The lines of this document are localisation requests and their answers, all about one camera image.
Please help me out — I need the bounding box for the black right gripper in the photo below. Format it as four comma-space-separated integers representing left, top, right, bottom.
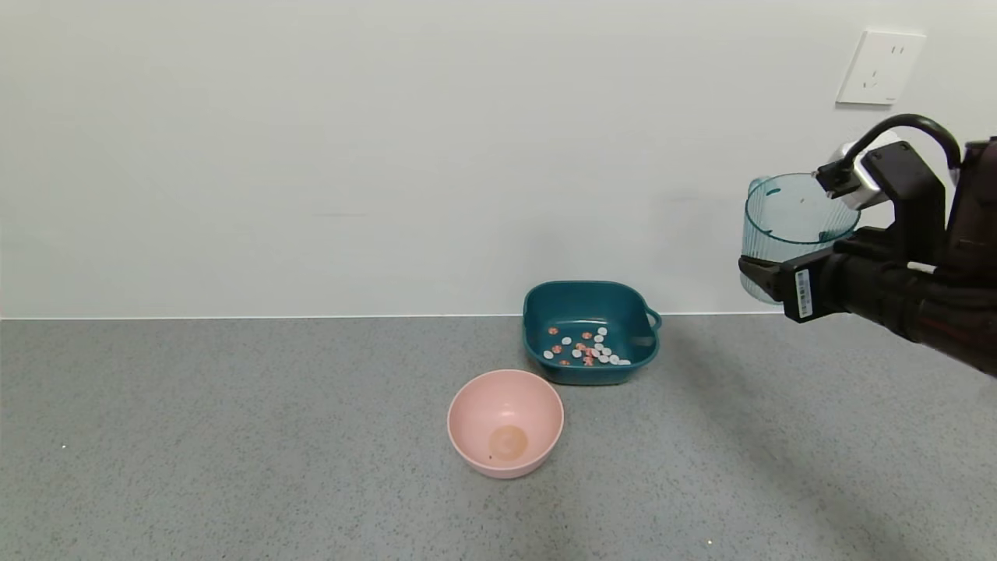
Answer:
738, 240, 918, 341

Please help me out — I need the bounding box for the transparent teal ribbed cup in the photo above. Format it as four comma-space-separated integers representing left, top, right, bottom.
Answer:
740, 172, 862, 305

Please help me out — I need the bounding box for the pink and white disc pile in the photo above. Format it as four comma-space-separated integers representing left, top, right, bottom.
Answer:
542, 326, 632, 368

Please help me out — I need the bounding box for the pink plastic bowl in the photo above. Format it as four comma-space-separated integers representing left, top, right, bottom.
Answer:
447, 369, 565, 479

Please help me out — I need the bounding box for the teal square plastic basin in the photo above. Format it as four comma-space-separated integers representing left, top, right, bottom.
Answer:
523, 280, 663, 386

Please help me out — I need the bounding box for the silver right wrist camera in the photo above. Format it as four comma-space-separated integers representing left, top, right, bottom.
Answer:
815, 131, 903, 211

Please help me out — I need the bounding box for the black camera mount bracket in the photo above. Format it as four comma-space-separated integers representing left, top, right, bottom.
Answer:
863, 142, 949, 264

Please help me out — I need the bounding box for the black camera cable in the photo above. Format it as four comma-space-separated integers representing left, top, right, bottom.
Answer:
844, 114, 964, 186

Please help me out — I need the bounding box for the white wall socket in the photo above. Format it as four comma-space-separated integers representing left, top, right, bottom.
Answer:
835, 30, 928, 107

